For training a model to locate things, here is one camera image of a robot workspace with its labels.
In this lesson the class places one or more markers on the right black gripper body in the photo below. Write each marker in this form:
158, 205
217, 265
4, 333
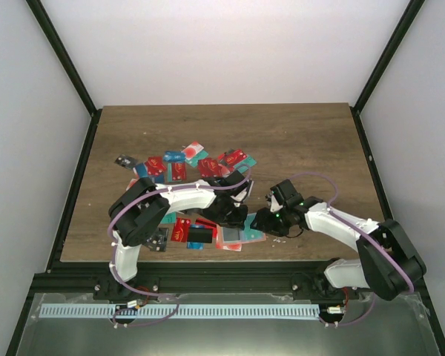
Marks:
278, 225

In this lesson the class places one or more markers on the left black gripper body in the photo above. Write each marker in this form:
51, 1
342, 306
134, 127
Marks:
228, 216

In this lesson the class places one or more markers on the pink leather card holder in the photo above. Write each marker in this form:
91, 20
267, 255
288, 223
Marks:
228, 246

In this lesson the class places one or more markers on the teal card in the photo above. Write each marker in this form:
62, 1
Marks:
244, 165
250, 235

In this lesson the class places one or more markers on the plain black card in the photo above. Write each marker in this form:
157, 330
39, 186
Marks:
200, 235

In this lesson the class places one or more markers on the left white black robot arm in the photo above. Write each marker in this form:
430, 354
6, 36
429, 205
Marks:
137, 214

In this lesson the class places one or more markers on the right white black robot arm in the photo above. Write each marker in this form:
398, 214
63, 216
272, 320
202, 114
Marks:
388, 264

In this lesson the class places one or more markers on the red card black stripe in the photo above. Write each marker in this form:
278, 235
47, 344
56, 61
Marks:
206, 223

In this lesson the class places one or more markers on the red card centre top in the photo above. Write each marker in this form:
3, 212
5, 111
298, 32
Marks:
209, 167

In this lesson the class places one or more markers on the blue card front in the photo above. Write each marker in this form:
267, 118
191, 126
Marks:
195, 246

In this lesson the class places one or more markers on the blue card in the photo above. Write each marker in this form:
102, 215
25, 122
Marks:
140, 171
195, 246
173, 156

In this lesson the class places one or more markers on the red vip card front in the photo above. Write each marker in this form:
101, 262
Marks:
180, 230

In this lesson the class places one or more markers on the red card far right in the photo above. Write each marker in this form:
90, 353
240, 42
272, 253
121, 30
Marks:
232, 158

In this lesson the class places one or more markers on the red card middle top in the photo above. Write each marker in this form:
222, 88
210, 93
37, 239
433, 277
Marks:
178, 171

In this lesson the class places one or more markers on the white red circle card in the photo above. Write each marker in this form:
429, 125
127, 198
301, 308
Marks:
192, 150

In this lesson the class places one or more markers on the black cards front left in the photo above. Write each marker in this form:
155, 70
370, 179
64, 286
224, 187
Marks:
159, 240

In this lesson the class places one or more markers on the blue card top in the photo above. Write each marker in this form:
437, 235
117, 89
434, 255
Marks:
173, 156

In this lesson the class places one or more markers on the red card left top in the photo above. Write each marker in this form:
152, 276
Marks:
155, 166

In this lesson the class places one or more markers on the blue card left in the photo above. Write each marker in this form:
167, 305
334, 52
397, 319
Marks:
140, 171

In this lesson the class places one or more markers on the black card far left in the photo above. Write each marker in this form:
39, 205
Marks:
125, 161

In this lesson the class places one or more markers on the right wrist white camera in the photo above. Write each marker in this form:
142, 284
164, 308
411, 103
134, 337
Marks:
273, 204

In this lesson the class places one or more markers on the wrist white camera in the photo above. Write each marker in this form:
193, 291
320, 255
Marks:
273, 204
243, 195

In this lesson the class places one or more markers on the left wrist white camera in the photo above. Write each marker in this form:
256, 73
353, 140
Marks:
243, 195

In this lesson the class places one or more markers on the black aluminium front rail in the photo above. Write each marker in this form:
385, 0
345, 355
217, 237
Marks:
301, 279

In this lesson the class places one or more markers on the light blue slotted cable duct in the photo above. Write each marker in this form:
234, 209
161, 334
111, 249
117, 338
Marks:
187, 311

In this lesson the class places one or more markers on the black frame right post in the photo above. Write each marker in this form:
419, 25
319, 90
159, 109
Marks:
395, 40

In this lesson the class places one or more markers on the black frame post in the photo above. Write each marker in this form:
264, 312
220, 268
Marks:
395, 40
38, 10

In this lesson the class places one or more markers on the black frame left post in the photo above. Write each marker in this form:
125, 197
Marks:
38, 10

